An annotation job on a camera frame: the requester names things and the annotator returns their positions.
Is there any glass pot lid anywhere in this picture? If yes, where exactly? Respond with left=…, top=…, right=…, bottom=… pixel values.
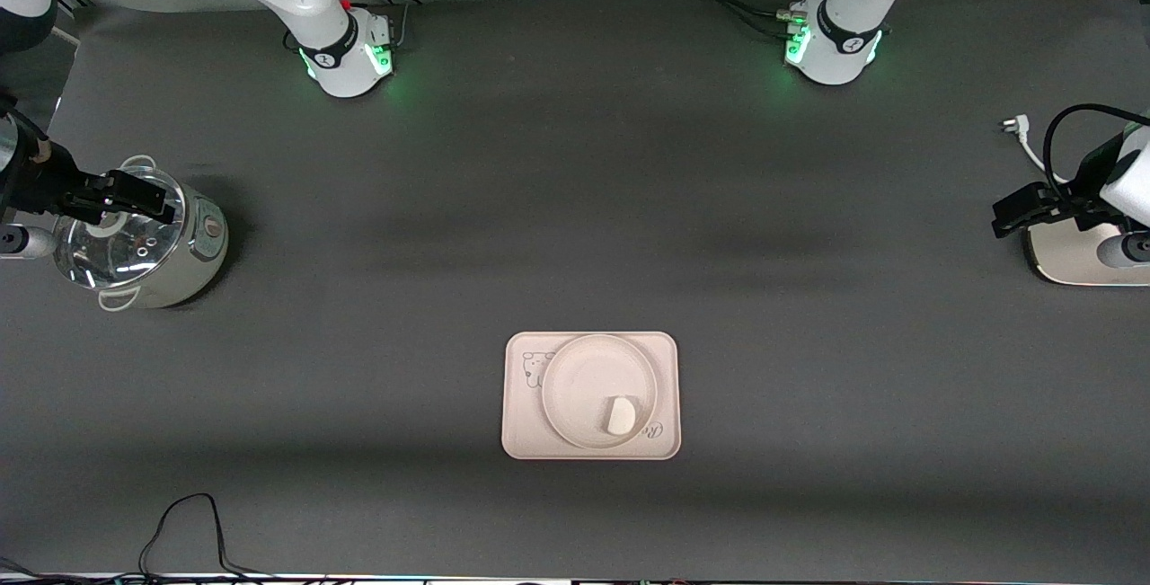
left=51, top=166, right=187, bottom=289

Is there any beige rectangular tray bear print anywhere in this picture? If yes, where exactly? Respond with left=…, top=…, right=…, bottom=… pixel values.
left=501, top=332, right=682, bottom=461

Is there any cream white toaster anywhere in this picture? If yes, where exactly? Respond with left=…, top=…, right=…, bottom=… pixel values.
left=1024, top=215, right=1150, bottom=287

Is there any white steamed bun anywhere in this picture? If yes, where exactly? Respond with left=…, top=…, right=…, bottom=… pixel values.
left=600, top=394, right=639, bottom=436

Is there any dark grey table mat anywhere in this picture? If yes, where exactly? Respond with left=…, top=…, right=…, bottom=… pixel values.
left=0, top=0, right=1150, bottom=581

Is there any steel pot with glass lid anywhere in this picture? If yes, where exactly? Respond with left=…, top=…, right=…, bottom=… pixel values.
left=90, top=155, right=229, bottom=312

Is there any round beige plate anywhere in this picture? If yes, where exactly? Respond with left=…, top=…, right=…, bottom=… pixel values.
left=542, top=334, right=659, bottom=450

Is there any white toaster power cord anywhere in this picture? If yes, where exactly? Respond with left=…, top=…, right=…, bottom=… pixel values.
left=1000, top=116, right=1070, bottom=186

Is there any thin black looped cable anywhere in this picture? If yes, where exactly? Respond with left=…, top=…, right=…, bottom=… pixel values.
left=137, top=493, right=279, bottom=581

